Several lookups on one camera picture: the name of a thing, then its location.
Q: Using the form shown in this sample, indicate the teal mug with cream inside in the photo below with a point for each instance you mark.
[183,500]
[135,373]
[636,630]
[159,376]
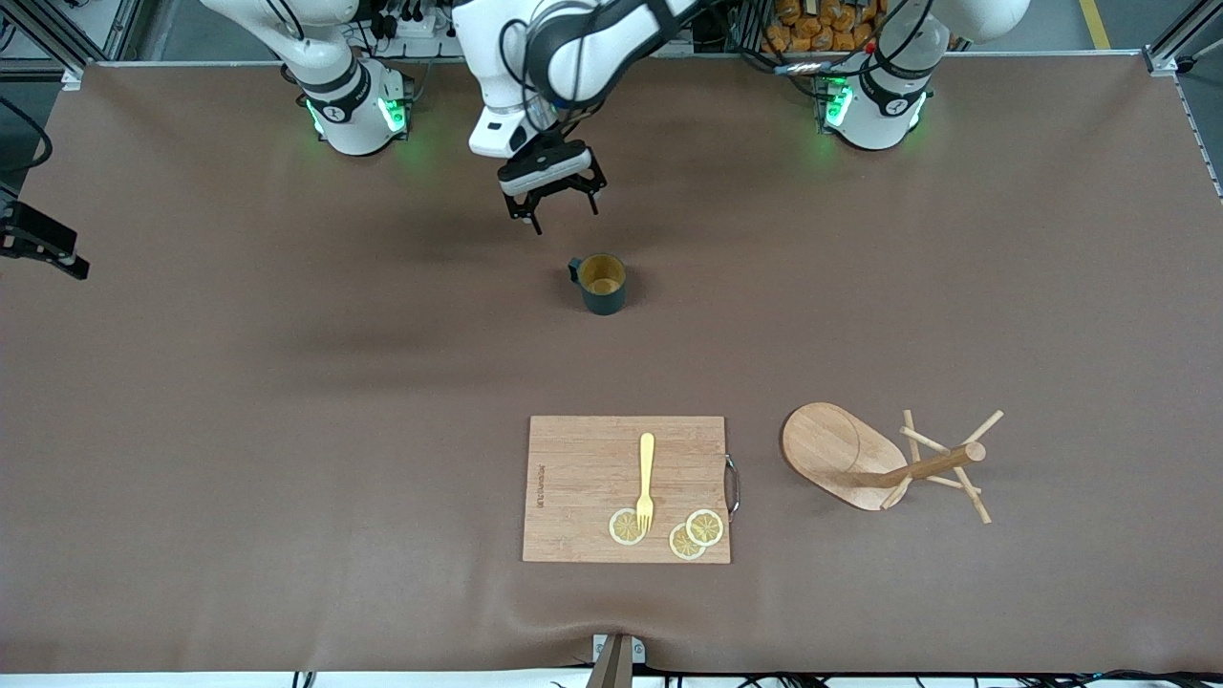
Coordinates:
[604,298]

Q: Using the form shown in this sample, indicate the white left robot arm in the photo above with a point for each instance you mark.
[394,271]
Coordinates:
[889,119]

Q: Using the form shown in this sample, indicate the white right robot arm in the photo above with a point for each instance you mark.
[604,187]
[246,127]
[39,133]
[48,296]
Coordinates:
[354,119]

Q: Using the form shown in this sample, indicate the wooden mug tree rack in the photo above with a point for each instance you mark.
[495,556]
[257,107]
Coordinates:
[831,449]

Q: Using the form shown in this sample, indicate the white power strip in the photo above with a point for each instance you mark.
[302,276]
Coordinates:
[416,24]

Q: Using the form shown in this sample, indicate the bamboo cutting board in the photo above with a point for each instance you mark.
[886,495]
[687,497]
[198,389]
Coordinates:
[583,478]

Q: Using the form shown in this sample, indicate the pile of orange buns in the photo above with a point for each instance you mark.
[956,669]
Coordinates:
[822,29]

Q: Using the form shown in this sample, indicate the yellow plastic fork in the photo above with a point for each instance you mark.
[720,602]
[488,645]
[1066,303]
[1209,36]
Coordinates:
[647,468]

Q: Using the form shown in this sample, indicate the brown table mat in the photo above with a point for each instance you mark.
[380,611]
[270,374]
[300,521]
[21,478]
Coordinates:
[287,430]

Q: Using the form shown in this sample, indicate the lemon slice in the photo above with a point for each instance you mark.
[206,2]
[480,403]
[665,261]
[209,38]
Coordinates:
[707,526]
[682,547]
[623,530]

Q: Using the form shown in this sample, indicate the wooden post with metal bracket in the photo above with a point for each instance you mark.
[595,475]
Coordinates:
[613,664]

